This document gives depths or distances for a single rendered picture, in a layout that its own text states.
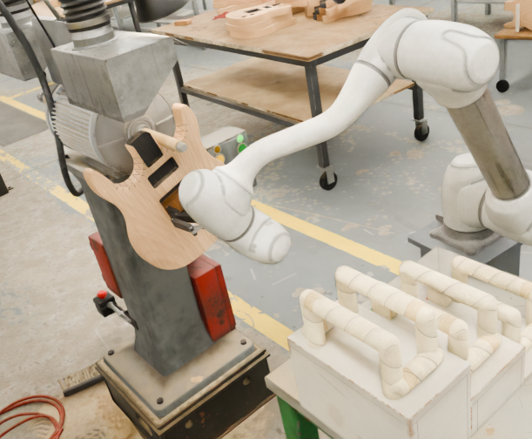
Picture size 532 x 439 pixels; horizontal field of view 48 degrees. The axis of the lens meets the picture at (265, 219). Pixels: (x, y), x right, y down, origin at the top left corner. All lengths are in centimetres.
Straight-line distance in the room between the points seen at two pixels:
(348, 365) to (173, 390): 130
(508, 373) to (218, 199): 63
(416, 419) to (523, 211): 90
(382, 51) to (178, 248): 75
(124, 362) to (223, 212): 128
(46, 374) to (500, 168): 222
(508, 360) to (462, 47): 62
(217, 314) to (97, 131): 91
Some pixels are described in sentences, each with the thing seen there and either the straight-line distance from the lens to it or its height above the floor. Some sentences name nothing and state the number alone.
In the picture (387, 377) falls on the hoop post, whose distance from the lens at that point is 91.
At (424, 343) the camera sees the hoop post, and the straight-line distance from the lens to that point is 95.
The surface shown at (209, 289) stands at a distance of 220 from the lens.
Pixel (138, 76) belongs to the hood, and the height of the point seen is 147.
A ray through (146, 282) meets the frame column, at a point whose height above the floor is 69.
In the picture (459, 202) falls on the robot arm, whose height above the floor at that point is 87.
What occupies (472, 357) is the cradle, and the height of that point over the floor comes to 106.
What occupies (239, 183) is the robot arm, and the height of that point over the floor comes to 126.
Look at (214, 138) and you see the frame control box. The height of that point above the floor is 112.
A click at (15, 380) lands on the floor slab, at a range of 309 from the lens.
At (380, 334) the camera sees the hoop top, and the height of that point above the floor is 121.
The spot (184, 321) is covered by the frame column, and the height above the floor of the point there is 46.
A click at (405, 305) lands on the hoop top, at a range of 93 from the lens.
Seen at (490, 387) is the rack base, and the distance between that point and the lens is 109.
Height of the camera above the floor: 180
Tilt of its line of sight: 30 degrees down
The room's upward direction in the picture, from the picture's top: 12 degrees counter-clockwise
